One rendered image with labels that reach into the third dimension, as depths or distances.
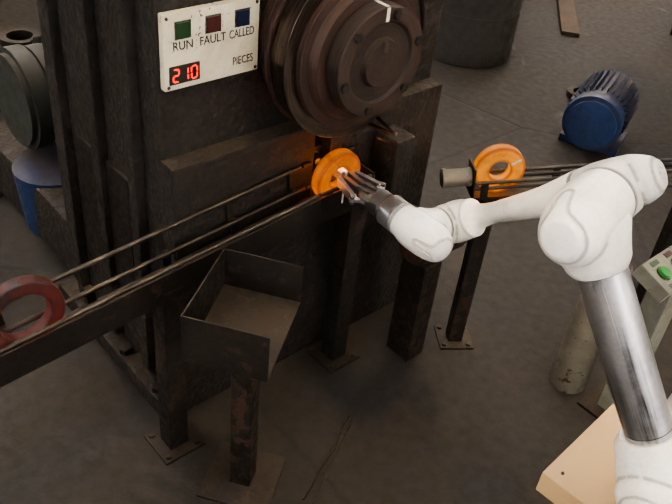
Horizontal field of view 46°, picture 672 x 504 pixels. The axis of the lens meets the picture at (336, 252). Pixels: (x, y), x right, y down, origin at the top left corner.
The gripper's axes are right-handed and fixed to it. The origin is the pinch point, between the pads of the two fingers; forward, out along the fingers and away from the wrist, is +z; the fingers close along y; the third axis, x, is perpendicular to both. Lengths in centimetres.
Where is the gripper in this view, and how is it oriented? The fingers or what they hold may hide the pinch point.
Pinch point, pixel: (337, 170)
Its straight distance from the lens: 219.0
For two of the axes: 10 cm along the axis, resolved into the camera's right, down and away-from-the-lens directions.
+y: 7.5, -3.4, 5.6
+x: 1.3, -7.6, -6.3
